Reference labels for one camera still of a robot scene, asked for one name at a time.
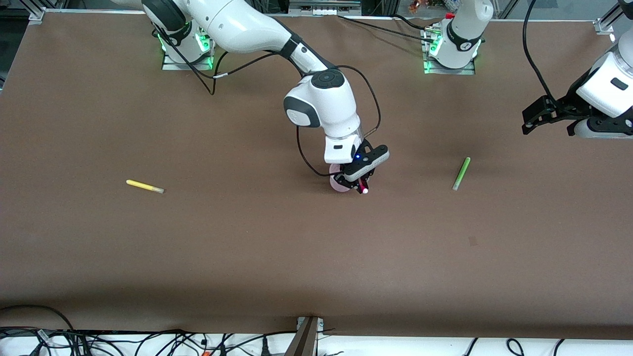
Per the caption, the pink plastic cup holder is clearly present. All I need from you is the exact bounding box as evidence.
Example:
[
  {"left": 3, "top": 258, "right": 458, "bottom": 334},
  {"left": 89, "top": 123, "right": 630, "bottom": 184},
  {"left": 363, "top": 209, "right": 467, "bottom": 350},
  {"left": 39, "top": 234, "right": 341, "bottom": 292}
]
[{"left": 329, "top": 165, "right": 357, "bottom": 193}]

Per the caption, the green marker pen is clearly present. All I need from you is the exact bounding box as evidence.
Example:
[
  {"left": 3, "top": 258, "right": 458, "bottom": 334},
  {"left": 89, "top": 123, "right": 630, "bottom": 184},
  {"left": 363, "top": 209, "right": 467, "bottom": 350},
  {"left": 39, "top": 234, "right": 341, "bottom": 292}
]
[{"left": 452, "top": 157, "right": 471, "bottom": 191}]

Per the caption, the grey power strip box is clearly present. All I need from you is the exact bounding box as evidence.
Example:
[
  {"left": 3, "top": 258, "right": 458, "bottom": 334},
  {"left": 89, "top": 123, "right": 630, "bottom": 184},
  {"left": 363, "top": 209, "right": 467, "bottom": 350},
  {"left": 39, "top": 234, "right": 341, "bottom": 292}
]
[{"left": 289, "top": 0, "right": 362, "bottom": 16}]

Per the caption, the yellow marker pen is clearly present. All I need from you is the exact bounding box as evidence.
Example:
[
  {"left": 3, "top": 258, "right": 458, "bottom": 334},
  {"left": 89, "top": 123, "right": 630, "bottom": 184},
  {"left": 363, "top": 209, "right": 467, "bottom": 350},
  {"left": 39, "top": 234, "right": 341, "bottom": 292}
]
[{"left": 126, "top": 179, "right": 165, "bottom": 194}]

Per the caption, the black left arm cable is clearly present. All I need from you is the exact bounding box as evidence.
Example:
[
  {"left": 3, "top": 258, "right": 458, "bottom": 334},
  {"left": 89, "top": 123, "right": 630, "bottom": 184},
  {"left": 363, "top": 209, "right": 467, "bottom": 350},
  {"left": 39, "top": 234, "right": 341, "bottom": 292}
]
[{"left": 523, "top": 0, "right": 558, "bottom": 100}]

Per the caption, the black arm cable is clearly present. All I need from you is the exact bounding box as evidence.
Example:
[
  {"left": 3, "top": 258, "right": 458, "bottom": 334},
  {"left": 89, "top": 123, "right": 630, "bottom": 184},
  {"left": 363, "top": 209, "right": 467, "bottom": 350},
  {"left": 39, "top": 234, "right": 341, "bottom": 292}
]
[
  {"left": 523, "top": 0, "right": 558, "bottom": 100},
  {"left": 158, "top": 25, "right": 382, "bottom": 177}
]

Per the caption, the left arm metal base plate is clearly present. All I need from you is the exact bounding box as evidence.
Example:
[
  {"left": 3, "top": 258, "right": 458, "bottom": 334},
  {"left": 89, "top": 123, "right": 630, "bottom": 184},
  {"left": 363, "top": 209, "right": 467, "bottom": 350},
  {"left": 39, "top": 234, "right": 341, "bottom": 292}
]
[{"left": 422, "top": 26, "right": 477, "bottom": 76}]

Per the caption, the aluminium frame corner profile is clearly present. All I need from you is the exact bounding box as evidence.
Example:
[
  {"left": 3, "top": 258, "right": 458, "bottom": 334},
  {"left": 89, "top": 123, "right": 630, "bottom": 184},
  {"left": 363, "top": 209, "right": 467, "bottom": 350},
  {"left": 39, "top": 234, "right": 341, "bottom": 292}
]
[
  {"left": 593, "top": 4, "right": 620, "bottom": 35},
  {"left": 24, "top": 0, "right": 48, "bottom": 23}
]

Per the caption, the long black table cable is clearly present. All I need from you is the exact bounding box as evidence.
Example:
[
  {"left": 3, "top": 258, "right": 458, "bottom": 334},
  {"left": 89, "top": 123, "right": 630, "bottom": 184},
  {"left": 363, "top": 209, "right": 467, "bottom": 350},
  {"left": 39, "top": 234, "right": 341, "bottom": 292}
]
[{"left": 338, "top": 15, "right": 430, "bottom": 40}]

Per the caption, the short black table cable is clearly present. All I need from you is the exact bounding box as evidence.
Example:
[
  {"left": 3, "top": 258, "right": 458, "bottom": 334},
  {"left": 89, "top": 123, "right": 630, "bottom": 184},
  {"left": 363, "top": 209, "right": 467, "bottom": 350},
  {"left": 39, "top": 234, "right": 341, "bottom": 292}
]
[{"left": 393, "top": 14, "right": 441, "bottom": 32}]

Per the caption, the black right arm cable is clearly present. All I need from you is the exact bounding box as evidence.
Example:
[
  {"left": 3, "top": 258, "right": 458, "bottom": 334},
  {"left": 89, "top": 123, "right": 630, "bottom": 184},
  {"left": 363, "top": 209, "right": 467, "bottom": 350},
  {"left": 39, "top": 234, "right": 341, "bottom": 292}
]
[{"left": 158, "top": 25, "right": 382, "bottom": 177}]

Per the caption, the metal table edge bracket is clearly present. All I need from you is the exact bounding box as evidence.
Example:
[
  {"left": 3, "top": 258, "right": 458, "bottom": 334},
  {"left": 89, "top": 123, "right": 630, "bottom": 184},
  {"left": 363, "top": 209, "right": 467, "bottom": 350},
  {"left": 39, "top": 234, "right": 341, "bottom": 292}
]
[{"left": 286, "top": 316, "right": 325, "bottom": 356}]

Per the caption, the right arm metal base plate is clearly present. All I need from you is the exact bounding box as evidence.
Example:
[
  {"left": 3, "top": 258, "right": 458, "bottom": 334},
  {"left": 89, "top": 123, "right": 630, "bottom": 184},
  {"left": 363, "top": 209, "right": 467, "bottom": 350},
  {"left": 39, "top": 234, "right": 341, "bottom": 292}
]
[{"left": 162, "top": 30, "right": 215, "bottom": 71}]

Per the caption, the black arched floor cable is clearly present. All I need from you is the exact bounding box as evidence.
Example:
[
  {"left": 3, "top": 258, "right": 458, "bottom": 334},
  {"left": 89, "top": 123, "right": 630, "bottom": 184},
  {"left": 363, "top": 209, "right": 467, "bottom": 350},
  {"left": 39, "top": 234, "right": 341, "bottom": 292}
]
[{"left": 0, "top": 304, "right": 75, "bottom": 332}]

